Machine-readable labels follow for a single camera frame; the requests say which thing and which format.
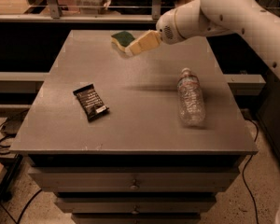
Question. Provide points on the black snack bar wrapper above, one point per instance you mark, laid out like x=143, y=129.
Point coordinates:
x=91, y=102

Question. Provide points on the grey drawer cabinet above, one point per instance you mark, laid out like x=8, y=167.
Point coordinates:
x=90, y=165

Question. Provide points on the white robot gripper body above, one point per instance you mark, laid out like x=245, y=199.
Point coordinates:
x=165, y=28

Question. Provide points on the top drawer knob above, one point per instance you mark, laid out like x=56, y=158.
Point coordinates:
x=134, y=185

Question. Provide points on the clear plastic water bottle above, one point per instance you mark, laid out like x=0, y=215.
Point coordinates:
x=190, y=98

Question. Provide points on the drawer knob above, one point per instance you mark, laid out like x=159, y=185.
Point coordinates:
x=135, y=210
x=134, y=185

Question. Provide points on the clear plastic container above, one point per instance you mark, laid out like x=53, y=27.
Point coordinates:
x=90, y=0

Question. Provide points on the grey power box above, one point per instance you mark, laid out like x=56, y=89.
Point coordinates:
x=12, y=124

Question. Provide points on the black bag behind rail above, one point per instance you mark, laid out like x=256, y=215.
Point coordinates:
x=137, y=0

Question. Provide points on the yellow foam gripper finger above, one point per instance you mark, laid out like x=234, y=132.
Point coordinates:
x=147, y=41

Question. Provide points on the green and yellow sponge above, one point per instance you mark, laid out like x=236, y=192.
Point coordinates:
x=122, y=39

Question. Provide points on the metal guard rail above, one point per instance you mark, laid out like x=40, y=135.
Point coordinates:
x=66, y=11

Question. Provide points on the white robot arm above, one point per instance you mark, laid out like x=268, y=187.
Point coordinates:
x=259, y=28

